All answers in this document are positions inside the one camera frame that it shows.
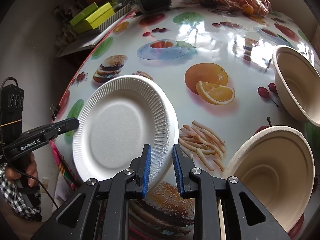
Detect beige paper bowl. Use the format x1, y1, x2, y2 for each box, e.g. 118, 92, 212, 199
272, 46, 319, 127
221, 126, 315, 232

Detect white foam plate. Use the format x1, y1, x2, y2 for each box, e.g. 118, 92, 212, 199
73, 75, 178, 189

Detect checkered shirt sleeve forearm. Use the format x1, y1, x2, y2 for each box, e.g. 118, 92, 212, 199
1, 164, 42, 222

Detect person's left hand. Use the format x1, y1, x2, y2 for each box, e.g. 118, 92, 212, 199
5, 153, 39, 184

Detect lime green box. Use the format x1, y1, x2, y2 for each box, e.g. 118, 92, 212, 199
69, 3, 114, 34

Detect black cable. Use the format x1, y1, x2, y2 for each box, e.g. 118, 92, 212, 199
10, 164, 60, 209

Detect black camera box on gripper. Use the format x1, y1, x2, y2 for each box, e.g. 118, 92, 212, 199
1, 77, 24, 145

